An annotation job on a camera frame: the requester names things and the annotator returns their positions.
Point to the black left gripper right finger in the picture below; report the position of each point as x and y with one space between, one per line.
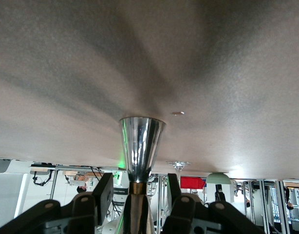
175 195

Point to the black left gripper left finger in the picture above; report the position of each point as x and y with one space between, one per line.
104 195

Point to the steel double cone jigger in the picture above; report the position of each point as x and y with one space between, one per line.
141 146

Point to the clear stemmed wine glass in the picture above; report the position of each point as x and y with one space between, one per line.
178 165

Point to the red box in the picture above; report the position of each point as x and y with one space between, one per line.
192 182

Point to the pale green bowl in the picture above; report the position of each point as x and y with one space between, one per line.
218 179

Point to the brown table mat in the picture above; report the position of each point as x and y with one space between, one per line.
66 73

